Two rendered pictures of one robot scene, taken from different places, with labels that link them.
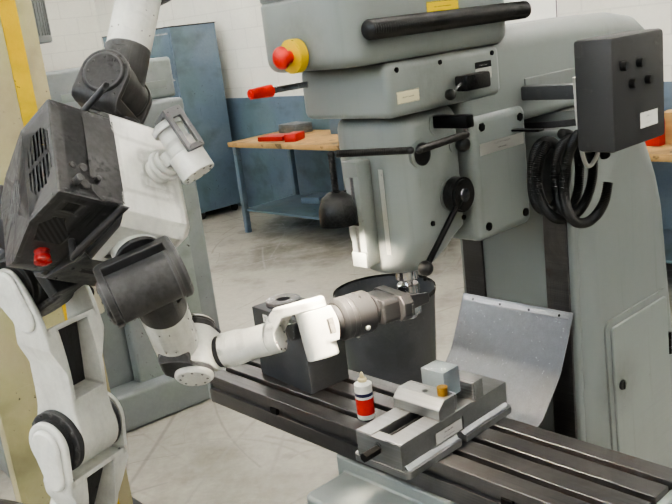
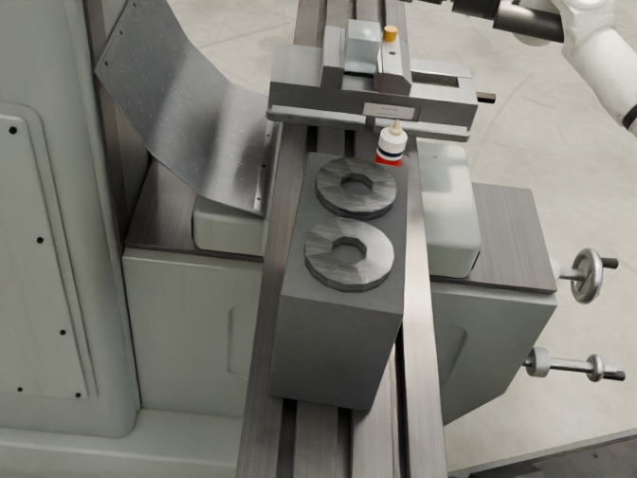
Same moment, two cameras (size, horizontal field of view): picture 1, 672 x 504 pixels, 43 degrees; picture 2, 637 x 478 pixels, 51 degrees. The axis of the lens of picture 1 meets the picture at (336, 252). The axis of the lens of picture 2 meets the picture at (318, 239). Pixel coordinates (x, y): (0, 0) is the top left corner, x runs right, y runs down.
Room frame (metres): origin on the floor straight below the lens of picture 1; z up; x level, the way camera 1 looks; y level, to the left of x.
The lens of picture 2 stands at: (2.44, 0.40, 1.64)
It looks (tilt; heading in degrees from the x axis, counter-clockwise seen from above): 46 degrees down; 217
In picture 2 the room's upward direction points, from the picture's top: 10 degrees clockwise
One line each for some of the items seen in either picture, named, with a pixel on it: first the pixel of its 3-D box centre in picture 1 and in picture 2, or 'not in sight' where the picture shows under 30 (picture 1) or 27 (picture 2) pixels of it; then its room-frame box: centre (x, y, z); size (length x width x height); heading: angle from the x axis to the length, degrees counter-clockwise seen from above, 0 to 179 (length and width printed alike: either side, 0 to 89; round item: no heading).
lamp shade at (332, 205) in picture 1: (337, 207); not in sight; (1.53, -0.01, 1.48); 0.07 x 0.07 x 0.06
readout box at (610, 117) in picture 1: (623, 89); not in sight; (1.63, -0.59, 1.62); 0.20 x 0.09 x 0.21; 131
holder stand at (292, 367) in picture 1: (299, 339); (340, 276); (2.02, 0.12, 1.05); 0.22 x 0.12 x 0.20; 37
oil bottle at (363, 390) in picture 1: (363, 394); (390, 149); (1.74, -0.02, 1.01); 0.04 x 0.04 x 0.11
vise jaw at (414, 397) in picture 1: (424, 400); (391, 63); (1.60, -0.14, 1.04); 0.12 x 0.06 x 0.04; 42
